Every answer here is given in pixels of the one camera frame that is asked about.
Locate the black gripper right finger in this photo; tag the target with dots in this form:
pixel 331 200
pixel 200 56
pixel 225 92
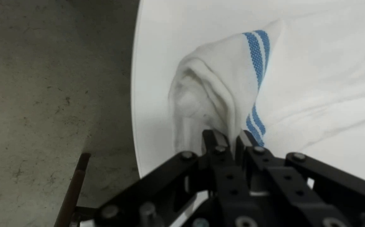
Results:
pixel 316 189

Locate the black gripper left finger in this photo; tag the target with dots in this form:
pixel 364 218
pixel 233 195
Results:
pixel 170 189

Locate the white blue-striped tea towel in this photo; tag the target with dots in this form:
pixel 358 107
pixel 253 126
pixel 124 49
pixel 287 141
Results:
pixel 316 92

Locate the round white table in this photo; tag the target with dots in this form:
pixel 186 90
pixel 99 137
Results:
pixel 157 41

